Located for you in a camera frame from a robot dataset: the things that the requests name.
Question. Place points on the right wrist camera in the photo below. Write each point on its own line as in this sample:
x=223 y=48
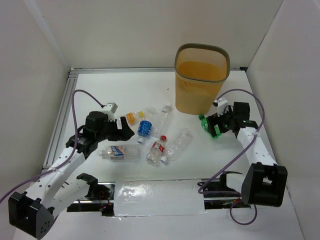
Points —
x=220 y=105

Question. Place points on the orange mesh waste bin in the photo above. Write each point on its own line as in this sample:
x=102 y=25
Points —
x=200 y=72

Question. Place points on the orange label small bottle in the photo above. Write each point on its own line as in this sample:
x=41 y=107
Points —
x=134 y=117

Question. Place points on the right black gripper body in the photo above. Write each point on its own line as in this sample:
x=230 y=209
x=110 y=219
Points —
x=227 y=117

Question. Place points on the silver tape sheet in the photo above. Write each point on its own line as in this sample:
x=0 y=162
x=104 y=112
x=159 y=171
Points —
x=157 y=198

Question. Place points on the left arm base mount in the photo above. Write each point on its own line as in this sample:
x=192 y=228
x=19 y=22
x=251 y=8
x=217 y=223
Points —
x=102 y=201

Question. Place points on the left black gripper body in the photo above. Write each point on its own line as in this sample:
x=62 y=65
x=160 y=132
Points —
x=118 y=131

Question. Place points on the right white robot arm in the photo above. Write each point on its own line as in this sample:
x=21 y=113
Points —
x=265 y=181

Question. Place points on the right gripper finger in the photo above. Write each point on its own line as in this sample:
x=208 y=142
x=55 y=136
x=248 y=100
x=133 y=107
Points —
x=217 y=130
x=213 y=120

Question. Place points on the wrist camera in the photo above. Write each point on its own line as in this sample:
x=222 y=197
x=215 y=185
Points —
x=109 y=109
x=220 y=105

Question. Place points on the clear bottle blue-white cap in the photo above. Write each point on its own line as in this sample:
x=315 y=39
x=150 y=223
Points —
x=177 y=146

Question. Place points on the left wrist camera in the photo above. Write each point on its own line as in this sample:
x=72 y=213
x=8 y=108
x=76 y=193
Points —
x=109 y=109

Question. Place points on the clear bottle blue-orange label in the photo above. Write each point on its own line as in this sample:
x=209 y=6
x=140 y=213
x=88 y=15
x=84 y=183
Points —
x=121 y=153

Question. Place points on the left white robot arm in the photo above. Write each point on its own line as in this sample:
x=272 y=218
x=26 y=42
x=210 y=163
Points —
x=35 y=210

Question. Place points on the clear bottle white cap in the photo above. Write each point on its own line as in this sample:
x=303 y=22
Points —
x=161 y=121

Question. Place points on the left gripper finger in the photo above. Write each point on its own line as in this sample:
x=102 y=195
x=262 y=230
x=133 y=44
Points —
x=124 y=128
x=120 y=136

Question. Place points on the aluminium frame rail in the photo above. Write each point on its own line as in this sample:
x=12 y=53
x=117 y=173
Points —
x=134 y=90

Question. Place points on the red cap cola bottle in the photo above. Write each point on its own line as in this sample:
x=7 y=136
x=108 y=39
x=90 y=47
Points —
x=156 y=151

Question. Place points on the blue label plastic bottle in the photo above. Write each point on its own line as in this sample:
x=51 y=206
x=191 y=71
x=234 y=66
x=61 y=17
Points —
x=143 y=131

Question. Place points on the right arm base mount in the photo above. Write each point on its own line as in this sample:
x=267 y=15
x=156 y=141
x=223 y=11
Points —
x=218 y=195

